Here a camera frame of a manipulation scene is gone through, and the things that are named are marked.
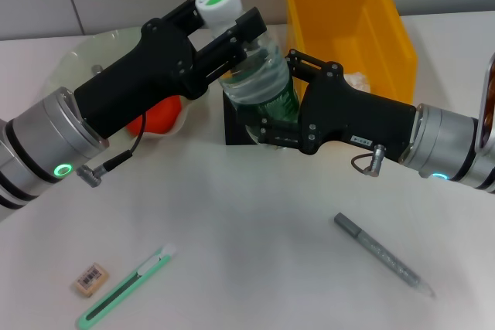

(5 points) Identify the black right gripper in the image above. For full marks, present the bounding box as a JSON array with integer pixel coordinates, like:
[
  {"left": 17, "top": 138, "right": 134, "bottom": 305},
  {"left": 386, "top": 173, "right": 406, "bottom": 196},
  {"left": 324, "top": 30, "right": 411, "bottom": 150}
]
[{"left": 257, "top": 48, "right": 418, "bottom": 162}]

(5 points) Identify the silver grey pen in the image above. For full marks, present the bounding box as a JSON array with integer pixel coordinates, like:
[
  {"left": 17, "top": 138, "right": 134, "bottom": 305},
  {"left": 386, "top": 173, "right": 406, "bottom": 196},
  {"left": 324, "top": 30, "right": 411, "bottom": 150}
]
[{"left": 334, "top": 212, "right": 436, "bottom": 299}]

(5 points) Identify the yellow plastic bin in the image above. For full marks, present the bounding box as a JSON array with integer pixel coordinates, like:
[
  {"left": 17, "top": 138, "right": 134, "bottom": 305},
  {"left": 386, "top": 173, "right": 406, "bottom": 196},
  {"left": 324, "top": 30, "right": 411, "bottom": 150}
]
[{"left": 282, "top": 0, "right": 419, "bottom": 106}]

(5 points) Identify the white paper ball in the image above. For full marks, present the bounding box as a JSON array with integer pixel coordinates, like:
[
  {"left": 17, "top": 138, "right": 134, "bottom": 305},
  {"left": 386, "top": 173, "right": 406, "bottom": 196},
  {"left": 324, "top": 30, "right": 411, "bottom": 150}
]
[{"left": 343, "top": 71, "right": 373, "bottom": 94}]

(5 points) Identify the black mesh pen holder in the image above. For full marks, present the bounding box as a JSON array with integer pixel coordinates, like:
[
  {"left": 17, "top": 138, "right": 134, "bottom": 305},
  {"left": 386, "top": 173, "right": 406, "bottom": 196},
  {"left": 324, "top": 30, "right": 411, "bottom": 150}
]
[{"left": 222, "top": 89, "right": 265, "bottom": 146}]

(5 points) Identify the clear green-label water bottle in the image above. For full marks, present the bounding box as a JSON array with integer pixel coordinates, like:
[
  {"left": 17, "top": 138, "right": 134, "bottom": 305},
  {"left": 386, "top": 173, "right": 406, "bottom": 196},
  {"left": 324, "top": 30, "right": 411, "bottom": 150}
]
[{"left": 195, "top": 0, "right": 303, "bottom": 150}]

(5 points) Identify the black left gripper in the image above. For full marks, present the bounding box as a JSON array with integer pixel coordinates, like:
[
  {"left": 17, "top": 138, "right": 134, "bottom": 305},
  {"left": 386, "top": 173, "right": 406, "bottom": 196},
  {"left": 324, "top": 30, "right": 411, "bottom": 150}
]
[{"left": 73, "top": 0, "right": 268, "bottom": 140}]

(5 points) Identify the beige eraser with barcode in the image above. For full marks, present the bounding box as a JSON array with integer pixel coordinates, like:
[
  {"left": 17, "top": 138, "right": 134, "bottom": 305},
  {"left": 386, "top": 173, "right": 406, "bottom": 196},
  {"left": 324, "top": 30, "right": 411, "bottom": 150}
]
[{"left": 73, "top": 263, "right": 110, "bottom": 298}]

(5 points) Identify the mint green utility knife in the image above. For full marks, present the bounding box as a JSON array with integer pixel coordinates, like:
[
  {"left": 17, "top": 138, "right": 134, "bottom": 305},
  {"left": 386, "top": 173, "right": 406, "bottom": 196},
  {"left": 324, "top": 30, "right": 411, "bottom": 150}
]
[{"left": 75, "top": 244, "right": 179, "bottom": 330}]

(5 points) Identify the green wavy glass fruit plate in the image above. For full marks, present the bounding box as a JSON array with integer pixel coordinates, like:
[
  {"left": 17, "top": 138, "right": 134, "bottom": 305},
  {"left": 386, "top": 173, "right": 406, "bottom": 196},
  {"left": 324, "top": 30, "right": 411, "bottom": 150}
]
[{"left": 44, "top": 27, "right": 212, "bottom": 140}]

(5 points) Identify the red-orange toy orange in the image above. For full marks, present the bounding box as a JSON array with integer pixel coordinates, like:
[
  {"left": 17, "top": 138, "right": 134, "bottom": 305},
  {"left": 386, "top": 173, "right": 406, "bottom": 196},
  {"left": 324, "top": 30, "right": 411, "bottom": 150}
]
[{"left": 125, "top": 96, "right": 183, "bottom": 136}]

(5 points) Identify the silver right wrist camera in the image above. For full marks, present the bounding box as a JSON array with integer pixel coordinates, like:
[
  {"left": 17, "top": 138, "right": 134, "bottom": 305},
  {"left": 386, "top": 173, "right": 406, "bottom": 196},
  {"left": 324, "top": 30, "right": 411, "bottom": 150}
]
[{"left": 475, "top": 53, "right": 495, "bottom": 150}]

